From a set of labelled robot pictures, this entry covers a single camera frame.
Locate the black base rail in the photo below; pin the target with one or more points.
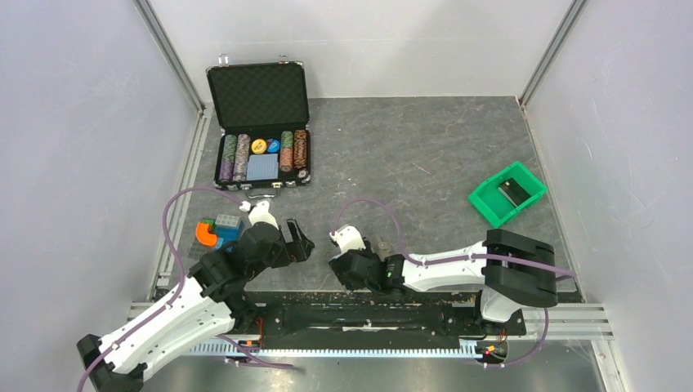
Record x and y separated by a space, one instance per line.
365 321

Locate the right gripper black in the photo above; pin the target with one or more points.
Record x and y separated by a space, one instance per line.
364 253

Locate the green plastic bin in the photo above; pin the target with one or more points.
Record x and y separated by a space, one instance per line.
500 198

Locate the green orange chip stack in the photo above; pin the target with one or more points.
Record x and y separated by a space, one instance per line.
286 151

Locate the yellow dealer button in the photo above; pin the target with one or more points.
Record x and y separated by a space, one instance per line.
259 146

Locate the blue dealer button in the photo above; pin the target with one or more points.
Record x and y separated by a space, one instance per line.
273 146

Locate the black credit card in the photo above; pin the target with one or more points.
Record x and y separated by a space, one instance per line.
513 192

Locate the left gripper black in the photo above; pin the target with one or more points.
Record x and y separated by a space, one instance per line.
300 248

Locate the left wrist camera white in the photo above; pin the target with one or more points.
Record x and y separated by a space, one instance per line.
259 213

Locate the purple brown chip stack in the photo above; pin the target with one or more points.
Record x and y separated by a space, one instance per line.
241 157

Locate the colourful toy block set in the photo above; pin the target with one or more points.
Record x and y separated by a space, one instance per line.
212 233

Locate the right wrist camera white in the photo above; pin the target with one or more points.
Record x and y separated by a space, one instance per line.
348 238

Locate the brown orange chip stack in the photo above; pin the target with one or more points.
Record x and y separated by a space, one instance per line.
300 148

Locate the black poker chip case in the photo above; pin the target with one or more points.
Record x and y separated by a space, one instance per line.
262 101

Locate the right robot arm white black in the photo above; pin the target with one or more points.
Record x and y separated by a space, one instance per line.
510 270

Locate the blue playing card deck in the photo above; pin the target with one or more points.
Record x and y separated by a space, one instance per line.
263 167

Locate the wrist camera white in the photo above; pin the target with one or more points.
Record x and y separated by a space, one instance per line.
348 238
259 213

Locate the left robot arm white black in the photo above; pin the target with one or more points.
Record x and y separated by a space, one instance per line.
210 300

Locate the olive card holder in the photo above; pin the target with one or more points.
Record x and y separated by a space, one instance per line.
382 248

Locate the purple green chip stack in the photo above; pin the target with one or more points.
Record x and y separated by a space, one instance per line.
227 162

